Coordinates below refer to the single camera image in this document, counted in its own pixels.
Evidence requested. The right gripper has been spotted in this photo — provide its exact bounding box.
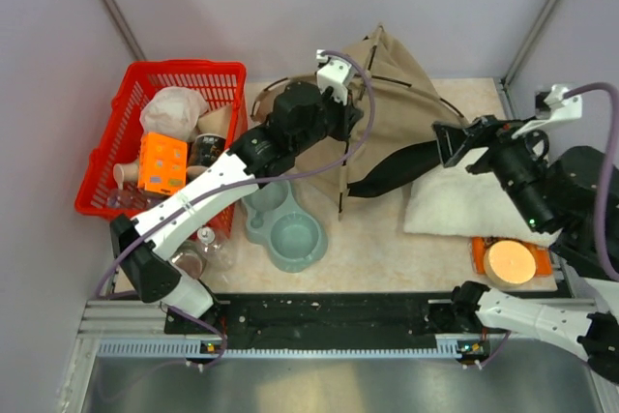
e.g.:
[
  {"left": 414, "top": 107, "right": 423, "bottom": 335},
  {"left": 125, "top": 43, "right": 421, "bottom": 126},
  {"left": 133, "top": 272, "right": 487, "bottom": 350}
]
[{"left": 429, "top": 112, "right": 550, "bottom": 232}]

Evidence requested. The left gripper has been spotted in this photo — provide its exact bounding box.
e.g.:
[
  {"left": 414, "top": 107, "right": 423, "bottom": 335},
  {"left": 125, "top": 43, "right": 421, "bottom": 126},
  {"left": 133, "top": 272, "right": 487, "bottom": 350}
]
[{"left": 291, "top": 86, "right": 363, "bottom": 156}]

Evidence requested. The beige fabric pet tent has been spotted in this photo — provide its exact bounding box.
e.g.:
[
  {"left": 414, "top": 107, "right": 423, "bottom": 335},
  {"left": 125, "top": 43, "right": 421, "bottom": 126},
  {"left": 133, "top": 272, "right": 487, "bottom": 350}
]
[{"left": 251, "top": 23, "right": 470, "bottom": 211}]

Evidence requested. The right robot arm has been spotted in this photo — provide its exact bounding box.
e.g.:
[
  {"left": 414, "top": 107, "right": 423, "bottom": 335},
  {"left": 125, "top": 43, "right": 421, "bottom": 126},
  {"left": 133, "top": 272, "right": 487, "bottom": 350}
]
[{"left": 432, "top": 115, "right": 618, "bottom": 383}]

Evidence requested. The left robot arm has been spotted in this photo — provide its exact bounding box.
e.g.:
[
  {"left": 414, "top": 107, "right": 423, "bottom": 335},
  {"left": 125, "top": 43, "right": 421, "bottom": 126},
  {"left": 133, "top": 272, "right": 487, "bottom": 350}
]
[{"left": 110, "top": 81, "right": 376, "bottom": 333}]

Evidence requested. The grey-green double pet bowl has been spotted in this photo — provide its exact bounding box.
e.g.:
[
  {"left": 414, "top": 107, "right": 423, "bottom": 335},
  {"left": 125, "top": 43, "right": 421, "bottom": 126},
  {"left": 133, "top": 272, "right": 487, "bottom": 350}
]
[{"left": 241, "top": 181, "right": 328, "bottom": 273}]

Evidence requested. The white fluffy cushion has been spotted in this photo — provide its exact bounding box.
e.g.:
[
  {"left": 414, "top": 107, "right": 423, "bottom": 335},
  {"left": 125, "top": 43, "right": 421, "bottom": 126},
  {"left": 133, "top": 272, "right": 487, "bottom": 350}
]
[{"left": 403, "top": 166, "right": 559, "bottom": 247}]

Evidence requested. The red plastic basket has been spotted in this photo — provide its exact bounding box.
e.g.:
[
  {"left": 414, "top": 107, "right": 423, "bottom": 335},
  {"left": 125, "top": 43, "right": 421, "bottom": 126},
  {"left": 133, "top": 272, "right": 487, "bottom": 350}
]
[{"left": 74, "top": 59, "right": 248, "bottom": 221}]

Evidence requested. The brown paper cone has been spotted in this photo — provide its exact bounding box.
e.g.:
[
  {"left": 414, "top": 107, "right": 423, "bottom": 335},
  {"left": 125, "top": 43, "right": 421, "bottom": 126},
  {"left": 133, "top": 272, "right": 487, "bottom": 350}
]
[{"left": 197, "top": 105, "right": 235, "bottom": 138}]

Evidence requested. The black instant noodle cup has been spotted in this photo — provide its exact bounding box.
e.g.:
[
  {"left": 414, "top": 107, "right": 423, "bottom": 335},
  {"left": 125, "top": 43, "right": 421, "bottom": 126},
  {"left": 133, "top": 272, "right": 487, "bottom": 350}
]
[{"left": 188, "top": 133, "right": 226, "bottom": 167}]

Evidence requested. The pink white plastic bag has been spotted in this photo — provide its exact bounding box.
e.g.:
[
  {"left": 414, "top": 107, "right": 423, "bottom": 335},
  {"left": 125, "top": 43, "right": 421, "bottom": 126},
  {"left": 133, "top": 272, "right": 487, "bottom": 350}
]
[{"left": 139, "top": 86, "right": 209, "bottom": 142}]

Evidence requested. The clear plastic bottle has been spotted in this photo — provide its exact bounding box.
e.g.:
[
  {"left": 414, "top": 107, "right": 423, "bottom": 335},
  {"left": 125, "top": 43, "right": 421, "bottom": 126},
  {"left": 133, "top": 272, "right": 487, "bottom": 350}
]
[{"left": 196, "top": 226, "right": 234, "bottom": 271}]

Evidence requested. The orange cardboard box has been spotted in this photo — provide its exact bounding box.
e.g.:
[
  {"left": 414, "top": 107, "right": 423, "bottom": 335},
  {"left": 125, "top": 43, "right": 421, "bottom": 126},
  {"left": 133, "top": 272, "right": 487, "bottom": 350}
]
[{"left": 137, "top": 133, "right": 189, "bottom": 196}]

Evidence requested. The steel bowl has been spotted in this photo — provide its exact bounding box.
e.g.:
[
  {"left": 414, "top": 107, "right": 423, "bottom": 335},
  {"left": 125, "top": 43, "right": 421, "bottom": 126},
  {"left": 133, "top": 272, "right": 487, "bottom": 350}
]
[{"left": 169, "top": 241, "right": 206, "bottom": 280}]

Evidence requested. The beige paper cup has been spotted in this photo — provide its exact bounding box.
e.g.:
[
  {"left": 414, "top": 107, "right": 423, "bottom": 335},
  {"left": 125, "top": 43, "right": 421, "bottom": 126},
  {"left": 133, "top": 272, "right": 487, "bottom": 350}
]
[{"left": 112, "top": 162, "right": 139, "bottom": 190}]

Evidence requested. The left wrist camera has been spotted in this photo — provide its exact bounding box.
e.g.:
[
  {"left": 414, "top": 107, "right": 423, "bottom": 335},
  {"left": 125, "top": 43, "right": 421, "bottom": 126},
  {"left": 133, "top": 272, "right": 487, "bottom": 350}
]
[{"left": 315, "top": 49, "right": 354, "bottom": 92}]

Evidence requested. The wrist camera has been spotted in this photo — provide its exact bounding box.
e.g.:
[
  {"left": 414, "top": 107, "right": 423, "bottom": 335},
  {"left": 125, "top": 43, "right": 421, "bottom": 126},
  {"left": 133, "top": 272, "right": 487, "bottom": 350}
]
[
  {"left": 315, "top": 49, "right": 354, "bottom": 92},
  {"left": 512, "top": 84, "right": 582, "bottom": 139}
]

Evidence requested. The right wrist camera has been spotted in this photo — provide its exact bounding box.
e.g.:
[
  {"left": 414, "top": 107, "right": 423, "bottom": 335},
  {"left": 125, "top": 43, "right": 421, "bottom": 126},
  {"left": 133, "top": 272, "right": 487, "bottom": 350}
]
[{"left": 512, "top": 84, "right": 582, "bottom": 139}]

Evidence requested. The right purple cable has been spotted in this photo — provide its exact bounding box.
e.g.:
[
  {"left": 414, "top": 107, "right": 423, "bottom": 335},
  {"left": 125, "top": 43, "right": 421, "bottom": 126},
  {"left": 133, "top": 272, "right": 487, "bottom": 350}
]
[{"left": 565, "top": 82, "right": 619, "bottom": 281}]

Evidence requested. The purple cable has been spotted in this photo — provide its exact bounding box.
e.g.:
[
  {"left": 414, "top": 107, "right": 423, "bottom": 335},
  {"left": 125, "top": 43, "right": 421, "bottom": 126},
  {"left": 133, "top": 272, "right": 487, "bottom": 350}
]
[
  {"left": 92, "top": 48, "right": 376, "bottom": 301},
  {"left": 565, "top": 82, "right": 619, "bottom": 281}
]

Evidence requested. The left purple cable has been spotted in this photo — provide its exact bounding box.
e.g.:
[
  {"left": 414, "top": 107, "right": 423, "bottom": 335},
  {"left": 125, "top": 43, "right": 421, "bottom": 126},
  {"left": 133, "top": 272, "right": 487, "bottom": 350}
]
[{"left": 92, "top": 48, "right": 376, "bottom": 301}]

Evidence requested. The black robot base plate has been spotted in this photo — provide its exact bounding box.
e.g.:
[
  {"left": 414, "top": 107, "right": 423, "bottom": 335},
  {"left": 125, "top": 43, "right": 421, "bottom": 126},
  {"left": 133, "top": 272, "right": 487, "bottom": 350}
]
[{"left": 204, "top": 292, "right": 489, "bottom": 350}]

